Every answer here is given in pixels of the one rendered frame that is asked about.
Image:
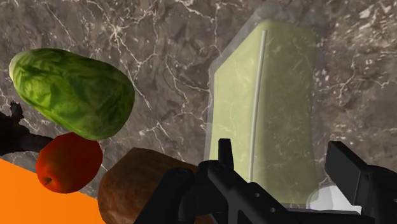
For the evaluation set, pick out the black irregular object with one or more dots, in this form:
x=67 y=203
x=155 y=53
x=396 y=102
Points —
x=17 y=139

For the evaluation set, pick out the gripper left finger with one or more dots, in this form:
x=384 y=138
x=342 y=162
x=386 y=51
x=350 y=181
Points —
x=229 y=198

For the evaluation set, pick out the orange flat block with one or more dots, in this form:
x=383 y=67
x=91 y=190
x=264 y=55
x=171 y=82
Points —
x=34 y=201

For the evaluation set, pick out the green lettuce head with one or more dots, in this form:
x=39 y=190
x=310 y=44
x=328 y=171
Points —
x=73 y=91

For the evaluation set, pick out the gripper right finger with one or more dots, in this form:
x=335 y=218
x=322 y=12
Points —
x=377 y=186

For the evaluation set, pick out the clear container with green liquid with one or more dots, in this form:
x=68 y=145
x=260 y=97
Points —
x=279 y=118

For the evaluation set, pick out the brown bread loaf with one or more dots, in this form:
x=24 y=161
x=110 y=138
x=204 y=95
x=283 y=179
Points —
x=131 y=186

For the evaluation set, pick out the red apple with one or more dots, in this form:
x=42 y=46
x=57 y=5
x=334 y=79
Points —
x=68 y=163

